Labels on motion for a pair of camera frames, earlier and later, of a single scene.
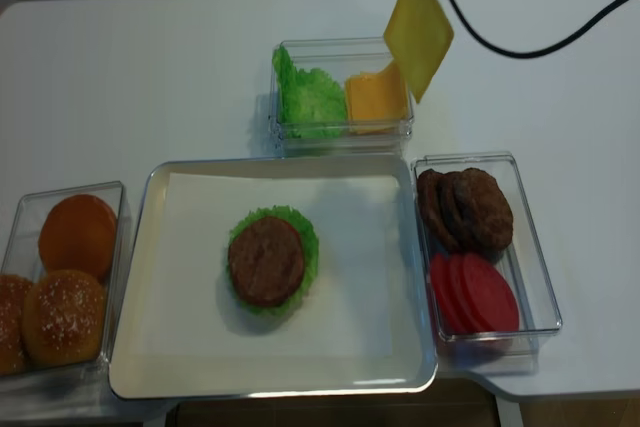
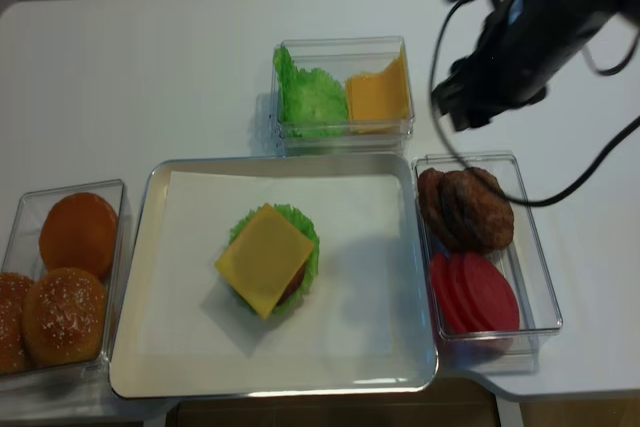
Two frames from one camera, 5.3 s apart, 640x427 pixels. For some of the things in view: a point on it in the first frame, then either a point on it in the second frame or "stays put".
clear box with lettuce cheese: [338, 97] stays put
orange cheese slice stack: [377, 102] stays put
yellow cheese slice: [419, 35] -> [264, 260]
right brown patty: [485, 212] stays put
